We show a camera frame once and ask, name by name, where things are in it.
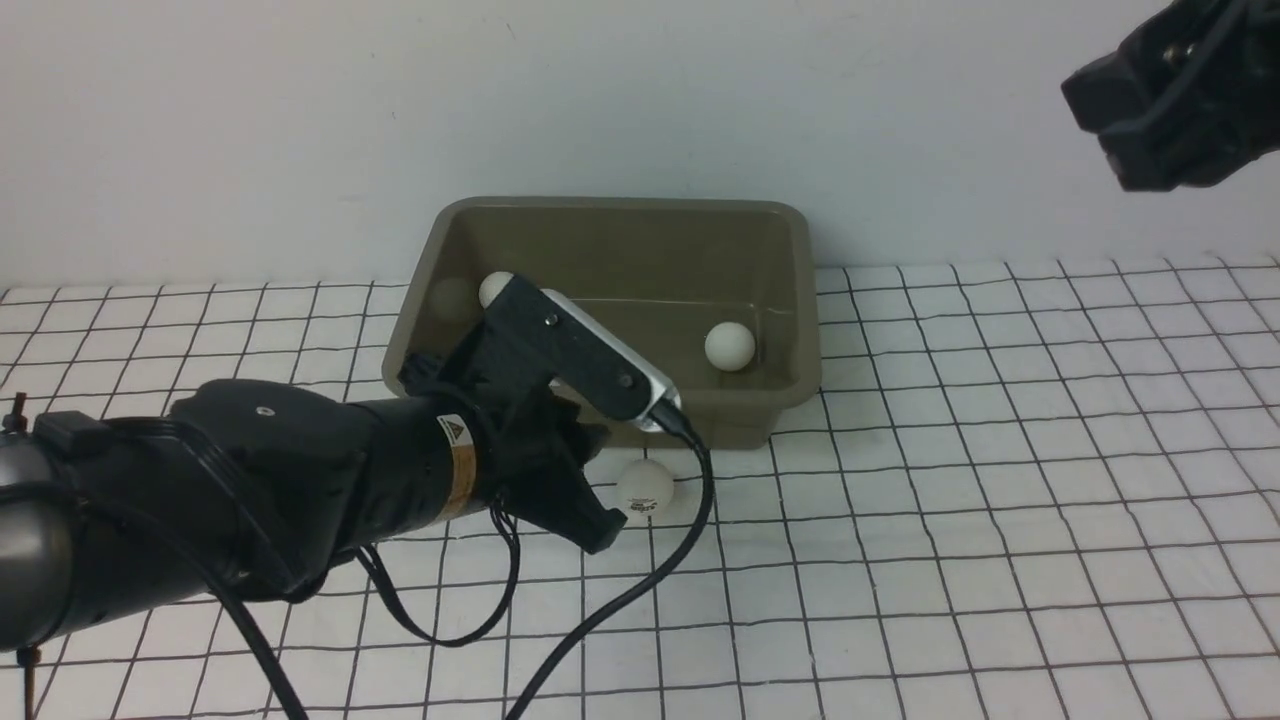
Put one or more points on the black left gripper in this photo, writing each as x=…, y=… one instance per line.
x=517, y=447

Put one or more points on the white ping-pong ball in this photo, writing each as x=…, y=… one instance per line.
x=730, y=347
x=491, y=287
x=644, y=488

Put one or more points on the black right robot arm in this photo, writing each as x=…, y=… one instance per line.
x=1188, y=98

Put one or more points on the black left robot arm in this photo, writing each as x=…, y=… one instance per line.
x=272, y=486

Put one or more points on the olive plastic storage bin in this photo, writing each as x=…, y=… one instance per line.
x=658, y=273

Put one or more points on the white black-grid tablecloth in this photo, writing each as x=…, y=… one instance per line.
x=1022, y=492

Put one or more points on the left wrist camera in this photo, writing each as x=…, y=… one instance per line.
x=561, y=342

